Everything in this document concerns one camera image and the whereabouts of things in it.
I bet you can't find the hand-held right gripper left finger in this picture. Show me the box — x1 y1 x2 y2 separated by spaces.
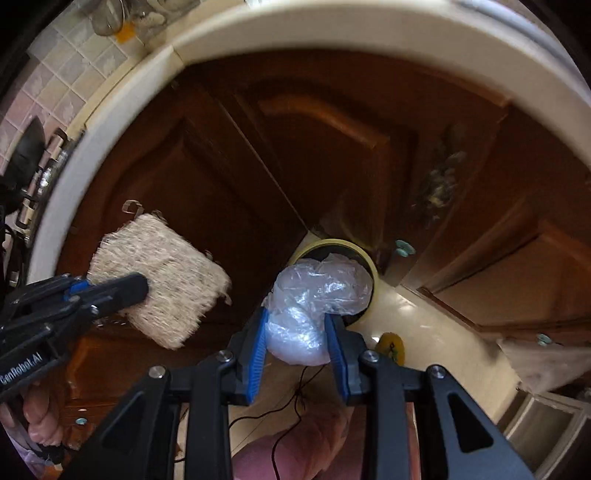
60 307 269 480

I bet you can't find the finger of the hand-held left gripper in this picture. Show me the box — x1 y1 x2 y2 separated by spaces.
14 274 92 306
69 272 150 324

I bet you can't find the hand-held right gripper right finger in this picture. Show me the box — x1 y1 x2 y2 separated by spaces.
324 314 536 480

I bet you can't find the loofah sponge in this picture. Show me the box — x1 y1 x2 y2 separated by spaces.
87 212 232 350

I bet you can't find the clear plastic bag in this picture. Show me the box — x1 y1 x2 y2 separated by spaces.
262 251 375 367

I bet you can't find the yellow rimmed trash bin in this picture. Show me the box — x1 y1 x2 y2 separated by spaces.
293 239 380 326

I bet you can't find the person's left hand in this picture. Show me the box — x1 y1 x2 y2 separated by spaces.
0 381 68 455

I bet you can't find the yellow round object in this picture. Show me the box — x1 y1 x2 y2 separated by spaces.
375 332 407 365

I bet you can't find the brown wooden cabinet door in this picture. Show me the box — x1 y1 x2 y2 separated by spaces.
55 83 308 418
222 69 419 261
402 185 591 335

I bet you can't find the white cloth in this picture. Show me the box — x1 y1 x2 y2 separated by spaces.
496 337 591 398

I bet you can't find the metal strainer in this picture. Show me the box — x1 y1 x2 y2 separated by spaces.
90 0 129 36

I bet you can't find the black cable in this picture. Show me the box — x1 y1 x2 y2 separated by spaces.
226 364 325 480

